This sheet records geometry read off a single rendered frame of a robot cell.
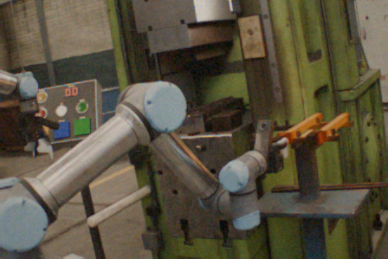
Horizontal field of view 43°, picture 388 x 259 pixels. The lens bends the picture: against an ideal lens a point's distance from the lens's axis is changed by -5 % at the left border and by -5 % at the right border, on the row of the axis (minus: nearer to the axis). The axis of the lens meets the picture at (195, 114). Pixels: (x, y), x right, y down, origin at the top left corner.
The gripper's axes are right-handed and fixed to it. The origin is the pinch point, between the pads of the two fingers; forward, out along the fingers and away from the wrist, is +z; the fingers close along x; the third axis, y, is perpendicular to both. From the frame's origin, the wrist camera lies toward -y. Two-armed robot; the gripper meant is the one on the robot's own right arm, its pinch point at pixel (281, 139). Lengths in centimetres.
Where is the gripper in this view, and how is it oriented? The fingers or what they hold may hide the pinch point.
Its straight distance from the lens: 163.4
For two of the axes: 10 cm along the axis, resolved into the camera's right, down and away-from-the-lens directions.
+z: 5.3, -2.0, 8.2
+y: 1.6, 9.8, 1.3
